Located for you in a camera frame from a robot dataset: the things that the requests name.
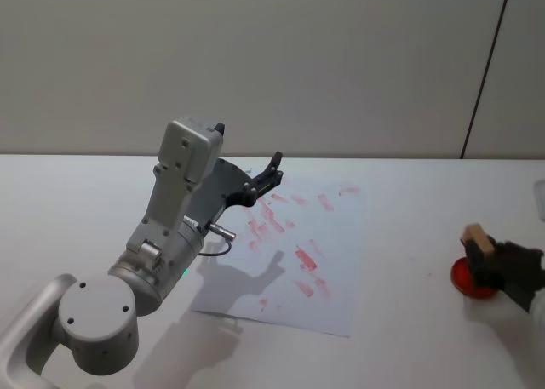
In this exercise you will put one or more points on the round red ink pad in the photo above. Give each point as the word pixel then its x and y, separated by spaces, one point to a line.
pixel 460 276

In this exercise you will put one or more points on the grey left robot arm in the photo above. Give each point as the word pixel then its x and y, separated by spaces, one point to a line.
pixel 98 316

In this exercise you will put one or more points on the white paper sheet red marks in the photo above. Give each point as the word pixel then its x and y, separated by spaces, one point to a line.
pixel 294 253

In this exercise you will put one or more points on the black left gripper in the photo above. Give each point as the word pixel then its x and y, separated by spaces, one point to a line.
pixel 215 187

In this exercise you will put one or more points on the wooden stamp block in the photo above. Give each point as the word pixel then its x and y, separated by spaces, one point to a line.
pixel 481 240

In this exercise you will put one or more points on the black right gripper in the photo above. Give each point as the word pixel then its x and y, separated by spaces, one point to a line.
pixel 521 274

